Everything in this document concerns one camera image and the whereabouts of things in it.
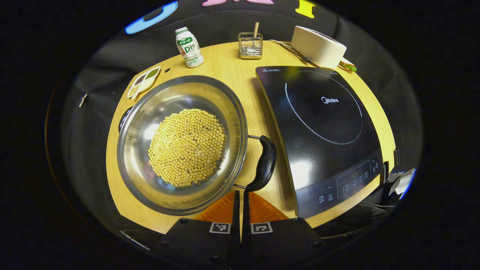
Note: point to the silver cloth clip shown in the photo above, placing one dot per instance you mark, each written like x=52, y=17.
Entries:
x=83, y=100

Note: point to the white toaster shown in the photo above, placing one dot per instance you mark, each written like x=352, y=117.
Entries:
x=317, y=47

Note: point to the wooden stick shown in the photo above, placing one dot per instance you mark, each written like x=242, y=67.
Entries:
x=255, y=32

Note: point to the white divided bean plate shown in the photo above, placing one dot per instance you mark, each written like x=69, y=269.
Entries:
x=144, y=82

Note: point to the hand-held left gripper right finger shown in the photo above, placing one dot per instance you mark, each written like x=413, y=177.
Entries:
x=262, y=243

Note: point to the stainless steel pot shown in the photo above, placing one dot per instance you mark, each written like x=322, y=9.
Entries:
x=138, y=150

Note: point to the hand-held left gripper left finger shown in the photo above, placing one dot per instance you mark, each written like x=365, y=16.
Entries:
x=225, y=243

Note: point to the black induction cooktop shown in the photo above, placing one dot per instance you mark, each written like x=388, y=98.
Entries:
x=322, y=123

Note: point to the black backdrop cloth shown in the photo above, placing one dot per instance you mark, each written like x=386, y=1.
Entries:
x=93, y=67

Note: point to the white drink bottle green label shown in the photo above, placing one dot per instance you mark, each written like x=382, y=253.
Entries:
x=189, y=47

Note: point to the pile of yellow soybeans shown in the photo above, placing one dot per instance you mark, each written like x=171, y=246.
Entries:
x=187, y=148

